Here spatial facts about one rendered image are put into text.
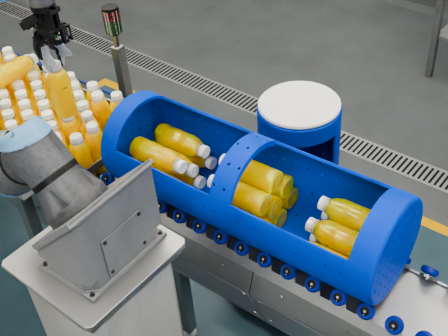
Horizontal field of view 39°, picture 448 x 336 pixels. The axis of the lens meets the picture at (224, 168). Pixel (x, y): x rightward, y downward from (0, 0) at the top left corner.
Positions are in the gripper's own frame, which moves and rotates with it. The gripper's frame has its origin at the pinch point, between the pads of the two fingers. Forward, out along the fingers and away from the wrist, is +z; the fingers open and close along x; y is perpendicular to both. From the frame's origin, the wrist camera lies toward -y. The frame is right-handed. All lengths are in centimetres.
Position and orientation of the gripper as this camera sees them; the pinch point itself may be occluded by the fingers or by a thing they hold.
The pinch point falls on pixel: (54, 64)
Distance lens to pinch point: 197.9
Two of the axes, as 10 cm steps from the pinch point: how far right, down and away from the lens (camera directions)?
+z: 0.7, 7.6, 6.4
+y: 7.9, 3.5, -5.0
